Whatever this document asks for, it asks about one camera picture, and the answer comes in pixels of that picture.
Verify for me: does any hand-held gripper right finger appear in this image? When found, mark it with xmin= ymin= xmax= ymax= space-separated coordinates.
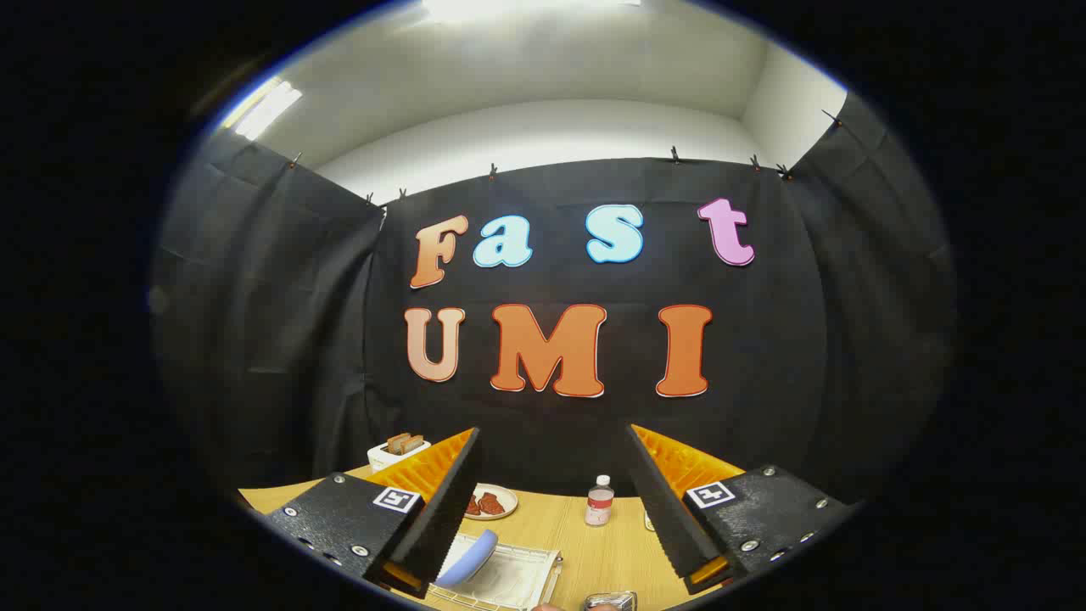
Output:
xmin=624 ymin=423 xmax=853 ymax=596

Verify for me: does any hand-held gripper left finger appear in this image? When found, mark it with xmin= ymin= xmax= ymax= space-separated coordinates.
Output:
xmin=266 ymin=427 xmax=486 ymax=600

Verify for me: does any blue plate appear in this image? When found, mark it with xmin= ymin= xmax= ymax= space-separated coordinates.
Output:
xmin=437 ymin=530 xmax=500 ymax=586

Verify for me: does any white wire dish rack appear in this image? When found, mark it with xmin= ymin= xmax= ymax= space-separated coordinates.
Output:
xmin=424 ymin=533 xmax=563 ymax=611

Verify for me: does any beige dish with meat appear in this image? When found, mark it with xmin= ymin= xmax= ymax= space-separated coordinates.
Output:
xmin=462 ymin=484 xmax=518 ymax=520

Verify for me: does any clear bottle with red label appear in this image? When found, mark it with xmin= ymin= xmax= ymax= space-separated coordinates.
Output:
xmin=585 ymin=474 xmax=614 ymax=527

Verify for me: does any white toaster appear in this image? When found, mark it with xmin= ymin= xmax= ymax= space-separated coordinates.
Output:
xmin=367 ymin=437 xmax=431 ymax=474

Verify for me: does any ceiling light panel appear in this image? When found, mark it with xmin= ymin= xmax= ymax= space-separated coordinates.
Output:
xmin=222 ymin=78 xmax=304 ymax=142
xmin=422 ymin=0 xmax=641 ymax=25

